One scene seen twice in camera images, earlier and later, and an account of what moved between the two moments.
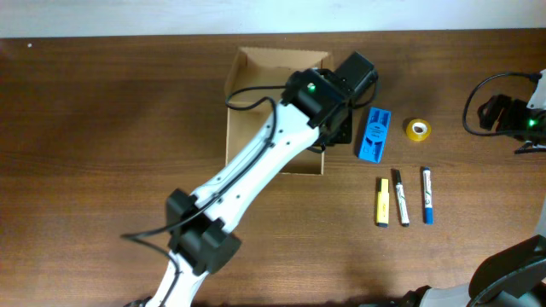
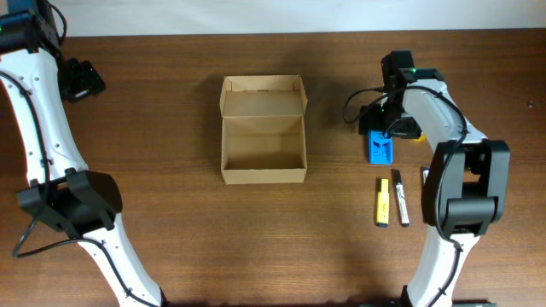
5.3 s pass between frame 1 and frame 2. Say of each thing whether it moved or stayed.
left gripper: moved
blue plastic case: moved
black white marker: stayed
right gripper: moved
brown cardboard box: moved
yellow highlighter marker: stayed
